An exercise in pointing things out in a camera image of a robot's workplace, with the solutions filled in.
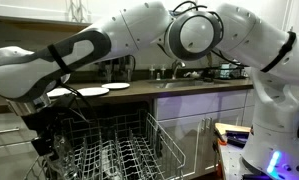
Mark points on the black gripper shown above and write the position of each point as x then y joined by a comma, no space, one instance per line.
44,125

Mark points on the clear drinking glass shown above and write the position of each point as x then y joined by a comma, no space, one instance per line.
66,160

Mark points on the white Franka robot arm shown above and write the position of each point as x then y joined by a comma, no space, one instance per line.
139,26

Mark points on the white drawer unit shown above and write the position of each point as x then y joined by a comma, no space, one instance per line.
5,160

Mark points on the large white plate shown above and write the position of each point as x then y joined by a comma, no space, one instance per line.
59,92

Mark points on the small soap bottle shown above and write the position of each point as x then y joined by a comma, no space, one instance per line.
163,72
152,73

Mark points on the white lower cabinet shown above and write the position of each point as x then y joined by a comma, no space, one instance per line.
189,133

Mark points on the white cabinet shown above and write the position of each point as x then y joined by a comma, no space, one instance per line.
22,8
189,133

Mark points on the steel kitchen sink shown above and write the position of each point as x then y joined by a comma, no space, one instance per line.
182,83

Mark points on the chrome sink faucet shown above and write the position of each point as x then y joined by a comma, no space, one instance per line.
175,66

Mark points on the white upper cabinet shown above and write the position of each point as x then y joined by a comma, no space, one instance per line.
22,8

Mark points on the white dish by sink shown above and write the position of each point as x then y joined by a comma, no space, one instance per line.
192,74

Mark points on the orange clamp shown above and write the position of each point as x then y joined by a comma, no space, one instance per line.
221,140

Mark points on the wooden board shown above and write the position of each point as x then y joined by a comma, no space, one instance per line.
232,127

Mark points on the black tool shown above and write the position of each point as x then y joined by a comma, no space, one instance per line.
237,137

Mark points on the black dish drying rack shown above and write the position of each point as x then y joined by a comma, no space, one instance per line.
227,71

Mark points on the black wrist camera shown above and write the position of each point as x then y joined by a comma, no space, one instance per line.
65,101

